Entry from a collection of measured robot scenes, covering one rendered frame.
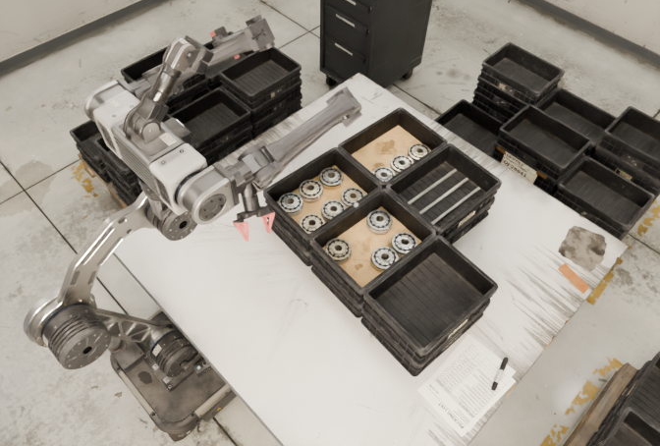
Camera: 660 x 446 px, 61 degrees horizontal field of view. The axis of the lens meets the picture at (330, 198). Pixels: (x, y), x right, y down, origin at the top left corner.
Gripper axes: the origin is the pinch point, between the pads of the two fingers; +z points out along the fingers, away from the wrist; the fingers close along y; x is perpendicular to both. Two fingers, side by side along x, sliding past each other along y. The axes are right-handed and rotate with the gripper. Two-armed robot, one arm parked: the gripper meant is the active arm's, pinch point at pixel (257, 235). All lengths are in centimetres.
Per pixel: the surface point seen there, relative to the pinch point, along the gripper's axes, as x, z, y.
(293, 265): 15.6, 21.9, 24.0
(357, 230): -5.3, 11.6, 44.0
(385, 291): -24, 31, 34
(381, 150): 7, -14, 80
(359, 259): -12.0, 20.7, 35.7
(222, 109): 126, -46, 78
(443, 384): -45, 64, 34
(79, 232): 172, 7, -6
